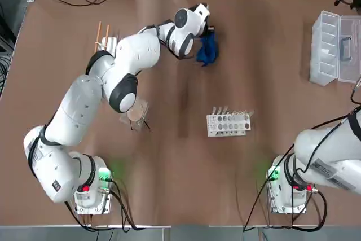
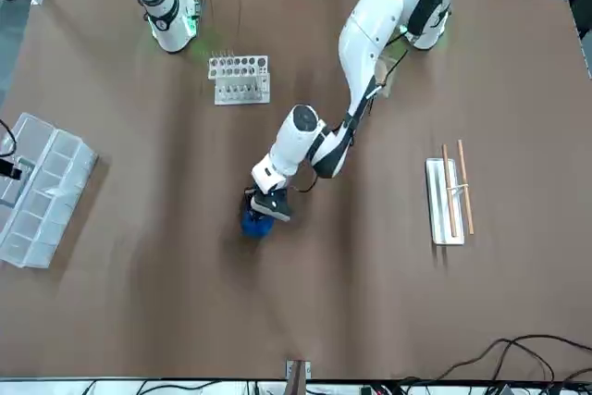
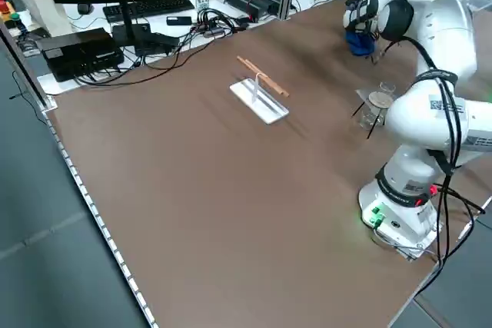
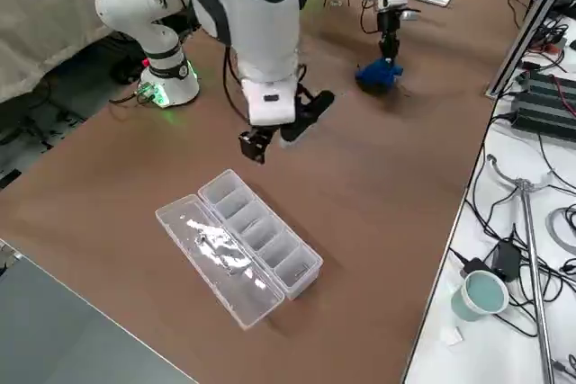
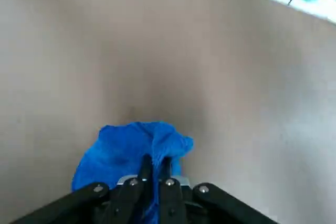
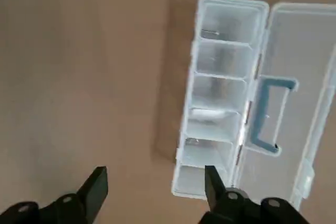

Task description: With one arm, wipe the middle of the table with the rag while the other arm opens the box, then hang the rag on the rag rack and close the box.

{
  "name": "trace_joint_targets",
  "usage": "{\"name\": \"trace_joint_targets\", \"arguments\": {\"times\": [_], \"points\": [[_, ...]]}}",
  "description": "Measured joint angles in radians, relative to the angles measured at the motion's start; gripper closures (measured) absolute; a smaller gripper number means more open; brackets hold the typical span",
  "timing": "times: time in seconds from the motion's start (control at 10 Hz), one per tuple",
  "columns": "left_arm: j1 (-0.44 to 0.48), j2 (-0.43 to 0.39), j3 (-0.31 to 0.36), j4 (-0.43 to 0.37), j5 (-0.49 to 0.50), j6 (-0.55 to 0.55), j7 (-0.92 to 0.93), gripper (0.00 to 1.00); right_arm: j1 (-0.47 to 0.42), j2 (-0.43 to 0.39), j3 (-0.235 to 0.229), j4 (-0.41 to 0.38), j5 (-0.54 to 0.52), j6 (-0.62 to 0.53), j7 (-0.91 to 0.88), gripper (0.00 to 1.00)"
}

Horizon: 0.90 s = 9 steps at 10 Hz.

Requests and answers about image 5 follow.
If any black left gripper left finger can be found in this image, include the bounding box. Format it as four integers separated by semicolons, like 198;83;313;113
10;154;158;224

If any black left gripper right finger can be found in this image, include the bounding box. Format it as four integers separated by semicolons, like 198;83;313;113
158;157;279;224

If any blue rag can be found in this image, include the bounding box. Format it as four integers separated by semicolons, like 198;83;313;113
71;121;195;224

